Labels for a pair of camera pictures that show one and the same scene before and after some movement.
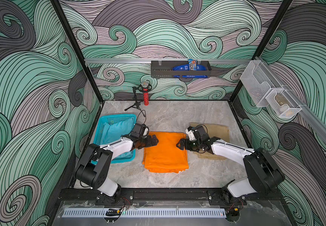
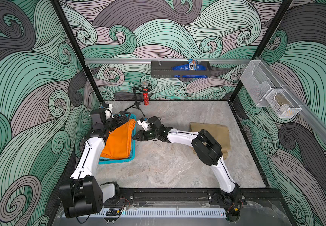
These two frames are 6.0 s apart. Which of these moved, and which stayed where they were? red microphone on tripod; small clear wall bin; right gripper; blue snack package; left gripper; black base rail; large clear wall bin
Moved: left gripper; right gripper
Stayed: blue snack package; red microphone on tripod; large clear wall bin; black base rail; small clear wall bin
